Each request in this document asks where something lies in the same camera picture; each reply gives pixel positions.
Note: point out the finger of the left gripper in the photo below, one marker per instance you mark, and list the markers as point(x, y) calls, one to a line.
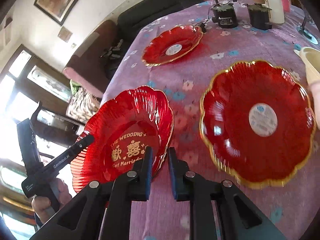
point(70, 154)
point(27, 142)

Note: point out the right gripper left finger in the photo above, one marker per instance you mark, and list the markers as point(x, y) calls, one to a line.
point(132, 186)

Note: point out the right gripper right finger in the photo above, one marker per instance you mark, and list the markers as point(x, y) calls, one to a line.
point(189, 186)

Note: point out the red wedding glass plate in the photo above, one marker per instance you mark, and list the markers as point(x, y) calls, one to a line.
point(123, 128)

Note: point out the large red gold-rimmed plate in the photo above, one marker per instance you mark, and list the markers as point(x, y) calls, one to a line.
point(257, 123)

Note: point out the small red gold-rimmed plate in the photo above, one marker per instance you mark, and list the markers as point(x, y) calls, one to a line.
point(172, 45)

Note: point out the beige patterned bowl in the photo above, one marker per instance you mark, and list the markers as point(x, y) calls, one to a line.
point(310, 58)

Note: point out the person's left hand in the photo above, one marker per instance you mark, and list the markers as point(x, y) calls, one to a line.
point(40, 204)

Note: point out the person's right hand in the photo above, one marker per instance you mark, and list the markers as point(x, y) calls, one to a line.
point(315, 91)

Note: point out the dark sofa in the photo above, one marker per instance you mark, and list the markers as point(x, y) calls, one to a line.
point(95, 61)

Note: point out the black box device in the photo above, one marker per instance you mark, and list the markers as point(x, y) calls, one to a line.
point(259, 16)

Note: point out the black phone stand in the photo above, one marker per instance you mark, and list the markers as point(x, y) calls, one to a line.
point(305, 33)

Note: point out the white plastic jar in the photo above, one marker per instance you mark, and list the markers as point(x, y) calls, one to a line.
point(276, 12)

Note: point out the black motor with cable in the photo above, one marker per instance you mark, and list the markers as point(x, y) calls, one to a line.
point(223, 13)

